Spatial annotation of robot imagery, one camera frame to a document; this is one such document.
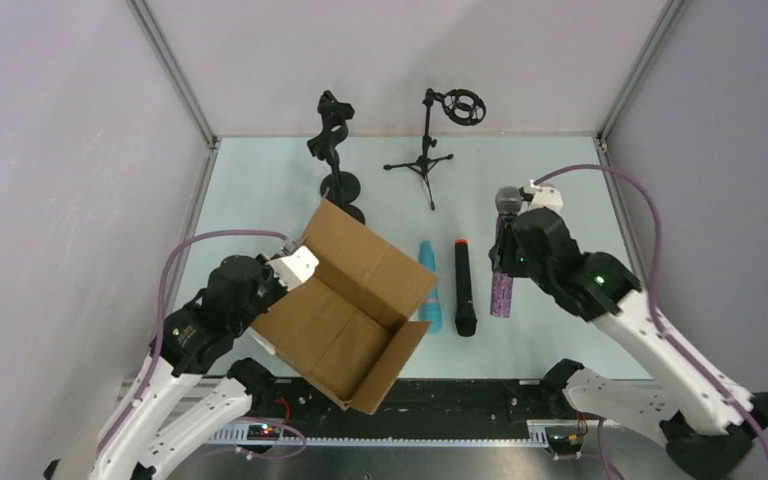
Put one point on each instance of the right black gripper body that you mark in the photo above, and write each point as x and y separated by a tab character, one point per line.
509	241

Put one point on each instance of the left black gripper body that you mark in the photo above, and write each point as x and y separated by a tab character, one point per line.
272	285

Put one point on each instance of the purple glitter microphone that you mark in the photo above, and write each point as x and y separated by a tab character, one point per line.
508	203

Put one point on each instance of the brown cardboard box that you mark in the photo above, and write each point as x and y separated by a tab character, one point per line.
348	329

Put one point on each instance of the black microphone orange end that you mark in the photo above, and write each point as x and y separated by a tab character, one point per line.
465	317

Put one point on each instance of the teal microphone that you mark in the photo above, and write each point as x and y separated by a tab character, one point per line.
430	310

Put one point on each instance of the black round-base mic stand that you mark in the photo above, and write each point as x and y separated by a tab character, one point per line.
330	107
341	188

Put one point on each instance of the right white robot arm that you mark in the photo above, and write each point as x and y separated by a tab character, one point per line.
706	423

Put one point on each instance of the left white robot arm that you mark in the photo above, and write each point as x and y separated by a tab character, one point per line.
146	445

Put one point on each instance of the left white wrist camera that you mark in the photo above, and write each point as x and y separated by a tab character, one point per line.
294	269

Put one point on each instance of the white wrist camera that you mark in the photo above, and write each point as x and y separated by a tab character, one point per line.
541	196
294	269

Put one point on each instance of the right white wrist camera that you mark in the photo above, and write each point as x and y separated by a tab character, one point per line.
541	196

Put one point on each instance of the black tripod shock-mount stand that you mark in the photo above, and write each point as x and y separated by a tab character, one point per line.
462	107

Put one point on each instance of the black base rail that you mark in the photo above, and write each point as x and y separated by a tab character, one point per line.
422	411

